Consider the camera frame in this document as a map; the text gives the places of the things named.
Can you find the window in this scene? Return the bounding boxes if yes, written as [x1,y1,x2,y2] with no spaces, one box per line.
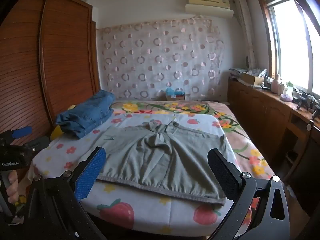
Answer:
[259,0,320,107]

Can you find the wall air conditioner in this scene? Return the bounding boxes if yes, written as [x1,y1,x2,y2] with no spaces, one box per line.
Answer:
[185,0,234,19]

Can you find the pink pump bottle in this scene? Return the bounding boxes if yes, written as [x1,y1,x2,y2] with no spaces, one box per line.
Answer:
[271,73,282,95]

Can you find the circle-patterned sheer curtain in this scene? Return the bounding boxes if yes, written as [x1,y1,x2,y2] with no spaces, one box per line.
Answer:
[96,15,225,100]

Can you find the wooden side cabinet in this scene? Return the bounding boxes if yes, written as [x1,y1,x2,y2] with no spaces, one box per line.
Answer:
[227,76,320,170]

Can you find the white strawberry flower bed sheet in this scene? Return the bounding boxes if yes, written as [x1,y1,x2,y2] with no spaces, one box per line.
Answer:
[27,112,253,240]

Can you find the person's left hand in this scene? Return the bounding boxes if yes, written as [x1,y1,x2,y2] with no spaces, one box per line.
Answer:
[6,171,19,205]

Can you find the light blue cloth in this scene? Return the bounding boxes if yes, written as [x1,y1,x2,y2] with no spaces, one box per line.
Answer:
[166,88,185,97]

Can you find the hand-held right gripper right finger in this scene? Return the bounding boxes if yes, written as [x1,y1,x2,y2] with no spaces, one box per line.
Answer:
[207,148,291,240]

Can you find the grey-green pants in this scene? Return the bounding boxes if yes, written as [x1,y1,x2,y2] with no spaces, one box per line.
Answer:
[94,120,237,207]

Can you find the wooden slatted wardrobe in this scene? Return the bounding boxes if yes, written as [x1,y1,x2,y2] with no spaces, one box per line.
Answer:
[0,0,101,153]

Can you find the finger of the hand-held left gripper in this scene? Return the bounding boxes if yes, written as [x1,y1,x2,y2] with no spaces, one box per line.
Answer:
[10,126,33,139]
[23,136,51,157]

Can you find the black device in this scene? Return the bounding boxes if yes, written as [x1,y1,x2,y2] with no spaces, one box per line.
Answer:
[292,89,316,111]

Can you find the gathered white curtain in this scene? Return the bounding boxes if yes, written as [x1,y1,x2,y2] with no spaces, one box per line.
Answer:
[234,0,256,71]

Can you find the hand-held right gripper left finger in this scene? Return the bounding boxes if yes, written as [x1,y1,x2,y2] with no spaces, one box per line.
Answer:
[15,146,107,240]

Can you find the folded blue jeans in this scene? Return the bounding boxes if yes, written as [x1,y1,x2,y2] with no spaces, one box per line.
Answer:
[55,89,116,140]

